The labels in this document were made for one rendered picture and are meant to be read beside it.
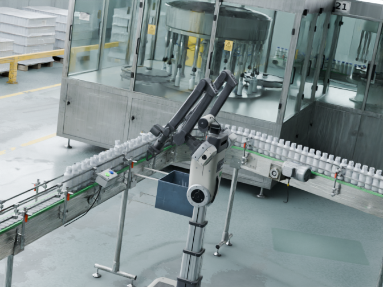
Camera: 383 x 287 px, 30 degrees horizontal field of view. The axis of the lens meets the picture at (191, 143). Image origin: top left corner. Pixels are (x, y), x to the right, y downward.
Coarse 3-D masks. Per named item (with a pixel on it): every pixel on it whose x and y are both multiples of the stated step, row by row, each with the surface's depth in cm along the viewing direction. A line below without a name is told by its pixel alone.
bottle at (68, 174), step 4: (68, 168) 452; (68, 172) 453; (64, 176) 453; (68, 176) 453; (72, 176) 454; (64, 180) 454; (72, 180) 456; (64, 184) 454; (68, 184) 454; (64, 188) 455
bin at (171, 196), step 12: (144, 168) 554; (156, 180) 530; (168, 180) 544; (180, 180) 552; (168, 192) 524; (180, 192) 520; (156, 204) 529; (168, 204) 526; (180, 204) 522; (192, 216) 520
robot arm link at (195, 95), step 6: (198, 84) 434; (204, 84) 433; (198, 90) 435; (204, 90) 439; (192, 96) 440; (198, 96) 439; (186, 102) 442; (192, 102) 441; (180, 108) 445; (186, 108) 443; (180, 114) 445; (186, 114) 447; (174, 120) 447; (180, 120) 446; (168, 126) 449; (174, 126) 448
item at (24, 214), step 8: (176, 144) 600; (176, 152) 602; (128, 160) 517; (96, 168) 477; (152, 168) 562; (128, 176) 520; (128, 184) 521; (64, 192) 434; (0, 200) 397; (64, 200) 436; (16, 208) 395; (24, 208) 392; (64, 208) 437; (16, 216) 395; (24, 216) 393; (64, 216) 438; (24, 224) 395; (64, 224) 440; (24, 232) 397; (24, 240) 399
